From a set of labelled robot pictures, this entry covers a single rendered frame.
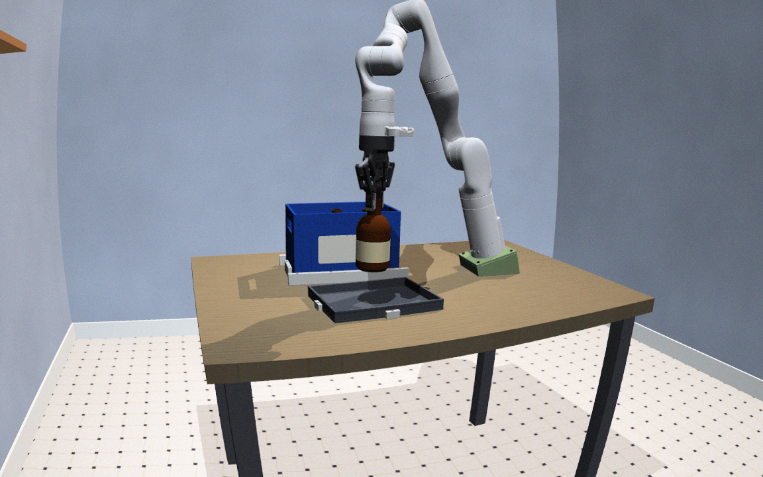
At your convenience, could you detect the blue crate with dividers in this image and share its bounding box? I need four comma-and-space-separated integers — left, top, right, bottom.
285, 202, 400, 273

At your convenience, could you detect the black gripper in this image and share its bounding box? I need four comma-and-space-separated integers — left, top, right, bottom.
355, 135, 395, 211

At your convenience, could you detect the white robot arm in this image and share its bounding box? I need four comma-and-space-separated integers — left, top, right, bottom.
355, 0, 505, 258

